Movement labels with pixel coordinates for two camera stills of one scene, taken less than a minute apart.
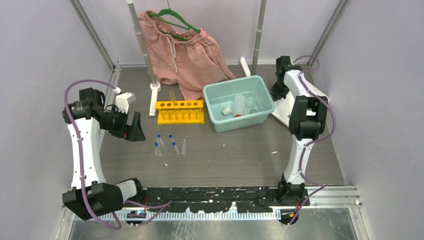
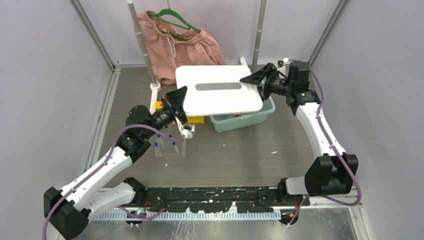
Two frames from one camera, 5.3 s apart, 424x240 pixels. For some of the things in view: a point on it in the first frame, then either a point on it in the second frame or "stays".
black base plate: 206,199 stays
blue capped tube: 156,149 stays
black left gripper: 133,133 -> 177,98
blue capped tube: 174,144 stays
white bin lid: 283,108 -> 215,89
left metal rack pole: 131,5 stays
